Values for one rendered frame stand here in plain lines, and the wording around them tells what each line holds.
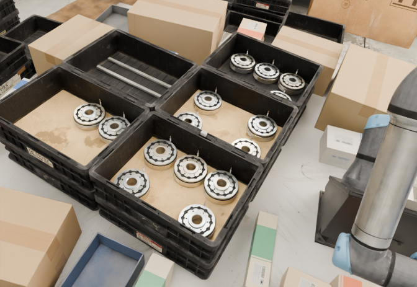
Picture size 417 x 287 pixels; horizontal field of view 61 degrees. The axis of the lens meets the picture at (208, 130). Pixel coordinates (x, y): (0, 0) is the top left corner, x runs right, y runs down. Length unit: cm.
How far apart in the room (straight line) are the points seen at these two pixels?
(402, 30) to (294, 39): 226
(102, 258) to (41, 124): 48
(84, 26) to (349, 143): 119
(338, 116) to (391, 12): 246
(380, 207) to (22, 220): 84
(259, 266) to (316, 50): 102
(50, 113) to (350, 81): 113
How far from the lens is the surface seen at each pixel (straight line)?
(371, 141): 109
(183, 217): 98
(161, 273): 96
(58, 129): 126
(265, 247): 109
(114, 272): 109
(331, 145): 137
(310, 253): 120
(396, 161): 74
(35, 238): 100
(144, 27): 169
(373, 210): 77
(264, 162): 104
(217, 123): 125
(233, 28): 267
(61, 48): 155
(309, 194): 131
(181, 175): 106
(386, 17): 385
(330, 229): 115
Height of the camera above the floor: 172
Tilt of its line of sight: 47 degrees down
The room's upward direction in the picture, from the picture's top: 9 degrees clockwise
